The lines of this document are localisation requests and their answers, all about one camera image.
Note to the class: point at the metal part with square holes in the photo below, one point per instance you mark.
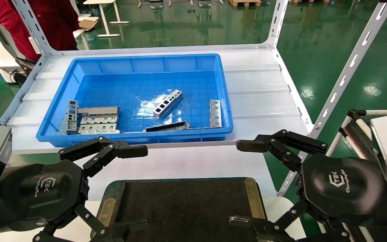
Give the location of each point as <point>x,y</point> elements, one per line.
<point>167,104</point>

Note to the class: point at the long black metal part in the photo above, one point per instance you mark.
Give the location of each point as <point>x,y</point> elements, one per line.
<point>166,127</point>

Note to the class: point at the white slotted metal shelf rack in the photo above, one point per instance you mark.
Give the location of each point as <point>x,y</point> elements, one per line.
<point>260,90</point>

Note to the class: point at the person in red shirt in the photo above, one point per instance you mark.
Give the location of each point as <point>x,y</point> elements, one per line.
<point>49,23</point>

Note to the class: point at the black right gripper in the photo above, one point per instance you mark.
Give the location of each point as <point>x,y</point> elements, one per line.
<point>341,188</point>

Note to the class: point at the slim grey metal bracket part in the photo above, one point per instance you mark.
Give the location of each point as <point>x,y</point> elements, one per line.
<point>215,113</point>

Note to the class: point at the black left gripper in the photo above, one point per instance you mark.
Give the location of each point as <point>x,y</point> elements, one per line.
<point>42,191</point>

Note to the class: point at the upright grey frame part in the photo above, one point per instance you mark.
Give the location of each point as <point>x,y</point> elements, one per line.
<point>72,111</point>

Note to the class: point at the white id badge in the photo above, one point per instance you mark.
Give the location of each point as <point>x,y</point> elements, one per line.
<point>35,45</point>

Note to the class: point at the tilted grey metal part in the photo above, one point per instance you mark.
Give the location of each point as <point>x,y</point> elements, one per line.
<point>63,126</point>

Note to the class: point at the white background table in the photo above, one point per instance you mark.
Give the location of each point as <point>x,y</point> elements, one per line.
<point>104,16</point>

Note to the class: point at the brown cardboard box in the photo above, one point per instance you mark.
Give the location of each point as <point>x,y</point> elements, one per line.
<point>87,23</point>

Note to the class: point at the blue plastic bin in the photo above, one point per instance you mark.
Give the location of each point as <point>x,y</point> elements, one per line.
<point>139,64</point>

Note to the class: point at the white tube cart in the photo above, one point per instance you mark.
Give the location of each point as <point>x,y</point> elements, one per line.
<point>356,131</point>

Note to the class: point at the wooden pallet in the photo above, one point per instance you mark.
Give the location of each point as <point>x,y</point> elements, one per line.
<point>245,2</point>

